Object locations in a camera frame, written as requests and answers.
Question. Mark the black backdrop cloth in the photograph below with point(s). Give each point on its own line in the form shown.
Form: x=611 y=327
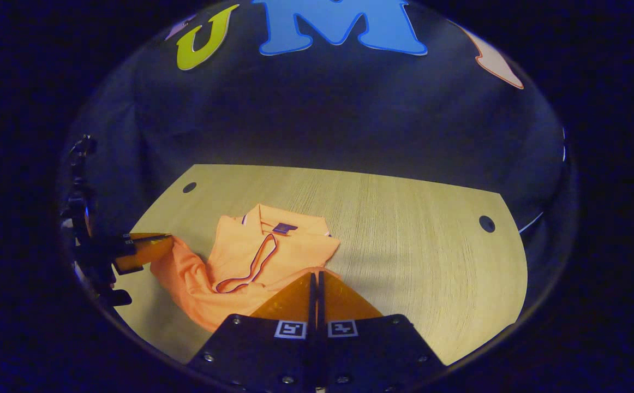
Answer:
x=322 y=109

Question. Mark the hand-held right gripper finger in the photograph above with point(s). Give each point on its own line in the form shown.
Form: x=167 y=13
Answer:
x=312 y=355
x=322 y=355

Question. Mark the orange T-shirt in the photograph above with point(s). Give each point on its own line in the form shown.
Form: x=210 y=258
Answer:
x=295 y=251

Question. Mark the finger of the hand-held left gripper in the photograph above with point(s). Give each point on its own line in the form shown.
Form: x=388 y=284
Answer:
x=148 y=248

